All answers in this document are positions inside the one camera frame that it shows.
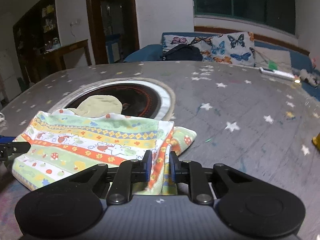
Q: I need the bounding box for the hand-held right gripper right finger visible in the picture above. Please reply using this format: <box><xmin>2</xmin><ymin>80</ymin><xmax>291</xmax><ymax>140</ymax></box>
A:
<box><xmin>169</xmin><ymin>151</ymin><xmax>253</xmax><ymax>205</ymax></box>

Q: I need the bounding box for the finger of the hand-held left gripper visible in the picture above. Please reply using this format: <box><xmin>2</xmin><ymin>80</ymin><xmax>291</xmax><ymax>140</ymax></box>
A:
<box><xmin>0</xmin><ymin>135</ymin><xmax>32</xmax><ymax>162</ymax></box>

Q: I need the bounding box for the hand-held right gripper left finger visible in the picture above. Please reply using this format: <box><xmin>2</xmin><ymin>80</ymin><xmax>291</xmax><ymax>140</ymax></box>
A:
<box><xmin>67</xmin><ymin>150</ymin><xmax>153</xmax><ymax>205</ymax></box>

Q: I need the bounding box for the striped patterned children's shirt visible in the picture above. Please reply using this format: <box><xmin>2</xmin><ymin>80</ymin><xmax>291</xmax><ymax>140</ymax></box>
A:
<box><xmin>11</xmin><ymin>94</ymin><xmax>197</xmax><ymax>196</ymax></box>

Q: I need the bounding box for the grey star tablecloth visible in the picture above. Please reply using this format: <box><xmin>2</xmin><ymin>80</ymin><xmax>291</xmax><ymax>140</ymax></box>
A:
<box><xmin>0</xmin><ymin>61</ymin><xmax>320</xmax><ymax>240</ymax></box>

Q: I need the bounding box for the round built-in cooktop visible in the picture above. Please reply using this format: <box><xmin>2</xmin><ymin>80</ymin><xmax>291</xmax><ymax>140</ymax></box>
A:
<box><xmin>49</xmin><ymin>79</ymin><xmax>175</xmax><ymax>121</ymax></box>

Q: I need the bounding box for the wooden side table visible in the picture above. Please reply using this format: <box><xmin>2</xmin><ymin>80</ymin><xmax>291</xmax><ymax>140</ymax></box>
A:
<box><xmin>37</xmin><ymin>39</ymin><xmax>92</xmax><ymax>80</ymax></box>

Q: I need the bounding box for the blue sofa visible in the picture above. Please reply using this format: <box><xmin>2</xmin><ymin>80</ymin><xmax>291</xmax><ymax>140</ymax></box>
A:
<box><xmin>124</xmin><ymin>31</ymin><xmax>320</xmax><ymax>95</ymax></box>

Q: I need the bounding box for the black backpack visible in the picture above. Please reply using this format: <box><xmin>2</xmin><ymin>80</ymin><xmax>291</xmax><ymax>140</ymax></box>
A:
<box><xmin>160</xmin><ymin>44</ymin><xmax>203</xmax><ymax>62</ymax></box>

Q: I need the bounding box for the wooden shelf cabinet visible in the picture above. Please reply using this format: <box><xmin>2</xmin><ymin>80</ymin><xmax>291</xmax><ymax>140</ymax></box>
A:
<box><xmin>12</xmin><ymin>0</ymin><xmax>62</xmax><ymax>80</ymax></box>

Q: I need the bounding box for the butterfly print pillow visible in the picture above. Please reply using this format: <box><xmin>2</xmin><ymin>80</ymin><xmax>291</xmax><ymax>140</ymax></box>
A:
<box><xmin>162</xmin><ymin>31</ymin><xmax>255</xmax><ymax>64</ymax></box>

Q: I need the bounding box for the white remote control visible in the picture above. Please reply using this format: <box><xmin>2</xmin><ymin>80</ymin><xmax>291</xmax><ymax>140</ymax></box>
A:
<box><xmin>259</xmin><ymin>67</ymin><xmax>295</xmax><ymax>79</ymax></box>

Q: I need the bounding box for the white cushion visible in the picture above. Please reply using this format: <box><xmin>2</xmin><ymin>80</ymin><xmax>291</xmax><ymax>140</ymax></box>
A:
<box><xmin>254</xmin><ymin>47</ymin><xmax>293</xmax><ymax>70</ymax></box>

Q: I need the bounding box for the dark window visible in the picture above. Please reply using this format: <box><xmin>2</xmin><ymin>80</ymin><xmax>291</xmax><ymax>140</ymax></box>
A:
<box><xmin>191</xmin><ymin>0</ymin><xmax>300</xmax><ymax>35</ymax></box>

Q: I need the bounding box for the dark wooden door frame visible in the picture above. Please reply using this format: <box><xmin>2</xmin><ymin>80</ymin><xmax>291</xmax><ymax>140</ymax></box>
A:
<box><xmin>85</xmin><ymin>0</ymin><xmax>140</xmax><ymax>65</ymax></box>

